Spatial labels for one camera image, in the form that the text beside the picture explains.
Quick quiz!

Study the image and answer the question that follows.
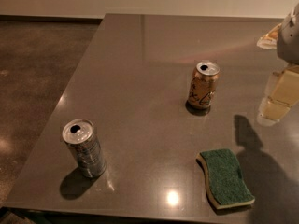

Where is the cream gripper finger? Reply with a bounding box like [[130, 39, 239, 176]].
[[257, 23, 281, 49], [257, 64, 299, 126]]

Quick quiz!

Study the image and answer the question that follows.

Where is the orange soda can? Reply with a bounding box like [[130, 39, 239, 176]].
[[188, 61, 220, 109]]

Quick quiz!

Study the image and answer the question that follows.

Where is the green and yellow sponge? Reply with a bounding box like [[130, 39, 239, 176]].
[[196, 149, 255, 210]]

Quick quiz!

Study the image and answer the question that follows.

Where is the silver soda can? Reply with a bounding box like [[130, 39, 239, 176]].
[[62, 119, 106, 178]]

